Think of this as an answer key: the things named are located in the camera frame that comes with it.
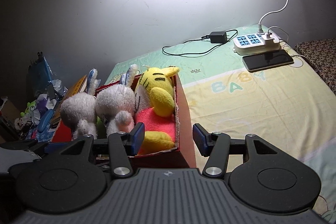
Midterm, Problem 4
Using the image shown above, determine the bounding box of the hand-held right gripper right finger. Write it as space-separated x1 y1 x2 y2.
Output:
192 123 280 178

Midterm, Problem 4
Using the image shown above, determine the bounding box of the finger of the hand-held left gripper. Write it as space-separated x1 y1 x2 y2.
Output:
0 139 63 161

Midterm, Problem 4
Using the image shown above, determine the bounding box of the black power adapter with cable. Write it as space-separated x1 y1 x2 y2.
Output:
162 29 238 57

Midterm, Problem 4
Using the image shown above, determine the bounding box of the yellow book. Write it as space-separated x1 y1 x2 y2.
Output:
62 74 89 99

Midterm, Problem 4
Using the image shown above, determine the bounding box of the black smartphone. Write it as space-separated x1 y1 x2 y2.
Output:
242 49 294 72

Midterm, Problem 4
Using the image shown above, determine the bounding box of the green plush toy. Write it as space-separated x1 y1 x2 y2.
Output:
96 116 104 138

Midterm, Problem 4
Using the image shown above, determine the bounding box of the crumpled plastic bag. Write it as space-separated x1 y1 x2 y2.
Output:
39 79 69 106

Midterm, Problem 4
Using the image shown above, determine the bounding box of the white power strip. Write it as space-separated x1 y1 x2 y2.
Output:
233 32 280 56

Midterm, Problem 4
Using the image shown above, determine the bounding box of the blue packaged item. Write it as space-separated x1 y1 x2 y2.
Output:
27 52 57 90

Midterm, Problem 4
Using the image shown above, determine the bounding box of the green alien toy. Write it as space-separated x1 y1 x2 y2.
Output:
24 101 39 117

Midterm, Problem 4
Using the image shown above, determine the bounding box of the thin white charging cable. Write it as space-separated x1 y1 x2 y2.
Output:
268 26 307 59

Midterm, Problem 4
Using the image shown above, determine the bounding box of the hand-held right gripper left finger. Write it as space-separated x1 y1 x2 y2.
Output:
59 122 146 178

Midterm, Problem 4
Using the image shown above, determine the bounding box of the yellow tiger plush toy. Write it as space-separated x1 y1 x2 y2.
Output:
134 66 181 156

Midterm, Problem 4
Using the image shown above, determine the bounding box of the printed pastel quilt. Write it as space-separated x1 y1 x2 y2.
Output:
104 26 336 216

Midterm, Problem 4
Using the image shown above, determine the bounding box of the red cardboard box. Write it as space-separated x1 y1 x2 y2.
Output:
52 73 196 169

